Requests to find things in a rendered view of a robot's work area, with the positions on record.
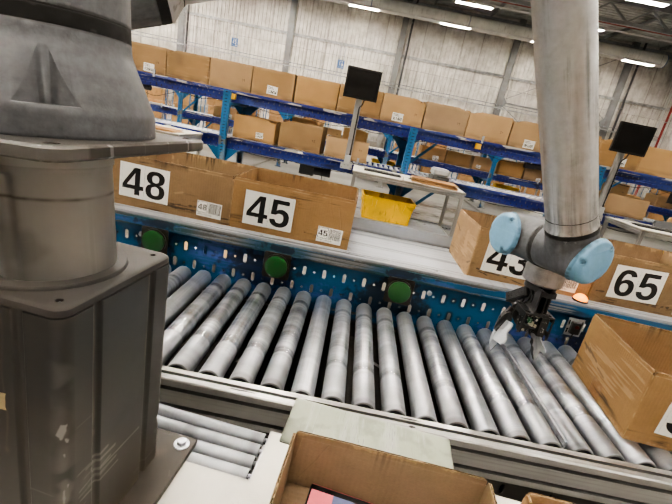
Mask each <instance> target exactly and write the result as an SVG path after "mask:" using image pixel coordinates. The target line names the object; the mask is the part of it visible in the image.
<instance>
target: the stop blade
mask: <svg viewBox="0 0 672 504"><path fill-rule="evenodd" d="M499 345H500V346H501V348H502V349H503V351H504V353H505V354H506V356H507V358H508V359H509V361H510V362H511V364H512V366H513V367H514V369H515V371H516V372H517V374H518V375H519V377H520V379H521V380H522V382H523V384H524V385H525V387H526V389H527V390H528V392H529V393H530V395H531V397H532V398H533V400H534V402H535V403H536V405H537V406H538V408H539V410H540V411H541V413H542V415H543V416H544V418H545V419H546V421H547V423H548V424H549V426H550V428H551V429H552V431H553V432H554V434H555V436H556V437H557V439H558V441H559V442H560V444H561V446H562V449H565V447H566V445H567V443H568V442H567V440H566V439H565V437H564V436H563V434H562V433H561V431H560V429H559V428H558V426H557V425H556V423H555V422H554V420H553V418H552V417H551V415H550V414H549V412H548V411H547V409H546V408H545V406H544V404H543V403H542V401H541V400H540V398H539V397H538V395H537V393H536V392H535V390H534V389H533V387H532V386H531V384H530V383H529V381H528V379H527V378H526V376H525V375H524V373H523V372H522V370H521V369H520V367H519V365H518V364H517V362H516V361H515V359H514V358H513V356H512V354H511V353H510V351H509V350H508V348H507V347H506V345H505V344H502V345H501V344H499Z"/></svg>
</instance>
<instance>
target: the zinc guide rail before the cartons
mask: <svg viewBox="0 0 672 504"><path fill-rule="evenodd" d="M115 211H120V212H125V213H129V214H134V215H139V216H144V217H149V218H154V219H158V220H163V221H168V222H173V223H178V224H183V225H188V226H192V227H197V228H202V229H207V230H212V231H217V232H222V233H226V234H231V235H236V236H241V237H246V238H251V239H255V240H260V241H265V242H270V243H275V244H280V245H285V246H289V247H294V248H299V249H304V250H309V251H314V252H319V253H323V254H328V255H333V256H338V257H343V258H348V259H353V260H357V261H362V262H367V263H372V264H377V265H382V266H386V267H391V268H396V269H401V270H406V271H411V272H416V273H420V274H425V275H430V276H435V277H440V278H445V279H450V280H454V281H459V282H464V283H469V284H474V285H479V286H484V287H488V288H493V289H498V290H503V291H508V292H509V291H512V290H514V289H517V288H520V287H522V286H517V285H512V284H507V283H503V282H498V281H493V280H488V279H483V278H478V277H473V276H469V275H464V274H459V273H454V272H449V271H444V270H439V269H435V268H430V267H425V266H420V265H415V264H410V263H405V262H401V261H396V260H391V259H386V258H381V257H376V256H372V255H367V254H362V253H357V252H352V251H347V250H342V249H338V248H333V247H328V246H323V245H318V244H313V243H308V242H304V241H299V240H294V239H289V238H284V237H279V236H274V235H270V234H265V233H260V232H255V231H250V230H245V229H240V228H236V227H231V226H226V225H221V224H216V223H211V222H206V221H202V220H197V219H192V218H187V217H182V216H177V215H172V214H168V213H163V212H158V211H153V210H148V209H143V208H139V207H134V206H129V205H124V204H119V203H115ZM551 301H556V302H561V303H566V304H571V305H576V306H581V307H585V308H590V309H595V310H600V311H605V312H610V313H614V314H619V315H624V316H629V317H634V318H639V319H644V320H648V321H653V322H658V323H663V324H668V325H672V317H668V316H663V315H658V314H653V313H648V312H643V311H638V310H634V309H629V308H624V307H619V306H614V305H609V304H605V303H600V302H595V301H590V300H588V304H582V303H579V302H576V301H574V300H573V299H572V297H571V296H566V295H561V294H557V297H556V300H553V299H552V300H551Z"/></svg>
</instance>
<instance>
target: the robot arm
mask: <svg viewBox="0 0 672 504"><path fill-rule="evenodd" d="M210 1H217V0H0V134H3V135H15V136H27V137H41V138H56V139H74V140H98V141H143V140H152V139H155V138H156V127H155V116H154V113H153V111H152V108H151V106H150V103H149V100H148V98H147V95H146V92H145V90H144V87H143V84H142V82H141V79H140V77H139V74H138V71H137V69H136V66H135V64H134V60H133V56H132V33H131V31H132V30H136V29H143V28H149V27H156V26H162V25H168V24H174V23H175V22H176V20H177V18H178V17H179V15H180V13H181V11H182V10H183V8H184V7H185V6H186V5H188V4H195V3H202V2H210ZM530 2H531V17H532V33H533V48H534V63H535V78H536V93H537V109H538V124H539V139H540V154H541V170H542V185H543V200H544V214H543V216H542V217H541V216H533V215H525V214H518V213H516V212H506V213H502V214H500V215H499V216H497V217H496V218H495V220H494V221H493V223H492V225H491V227H490V233H489V239H490V243H491V246H492V248H493V249H494V250H495V251H496V252H498V253H502V254H503V255H508V254H511V255H515V256H517V257H520V258H522V259H524V260H526V261H527V263H526V265H525V268H524V271H523V274H522V276H523V278H524V279H525V282H524V285H525V286H523V287H520V288H517V289H514V290H512V291H509V292H506V301H507V302H510V303H512V307H511V306H509V307H508V308H507V309H506V310H504V311H503V312H502V313H501V314H500V315H499V317H498V319H497V321H496V323H495V326H494V329H493V332H492V334H491V338H490V341H489V350H492V349H493V348H494V347H495V346H496V344H497V343H499V344H501V345H502V344H504V343H505V342H506V340H507V334H508V332H509V331H510V330H511V329H512V327H513V323H512V322H511V321H512V318H513V320H514V322H515V324H516V327H515V328H516V329H517V331H518V332H520V331H526V332H528V333H529V335H530V336H531V340H530V344H531V348H530V352H531V355H532V359H535V358H536V357H537V355H538V354H539V352H542V353H543V354H545V352H546V350H545V346H544V344H543V336H545V337H546V338H548V337H549V334H550V332H551V329H552V327H553V324H554V322H555V318H554V317H553V316H552V315H551V314H550V313H549V312H548V311H547V310H548V308H549V305H550V303H551V300H552V299H553V300H556V297H557V294H556V290H559V289H562V287H563V285H564V282H565V280H566V279H567V280H572V281H575V282H577V283H580V284H589V283H592V282H594V281H595V280H597V279H599V278H600V277H601V276H602V275H603V274H604V273H605V272H606V271H607V269H608V268H609V266H610V265H611V263H612V260H613V257H614V247H613V245H612V243H611V242H610V241H609V240H608V239H606V238H601V237H600V220H599V36H598V0H530ZM549 322H551V323H552V324H551V326H550V329H549V331H548V332H547V331H546V329H547V327H548V324H549Z"/></svg>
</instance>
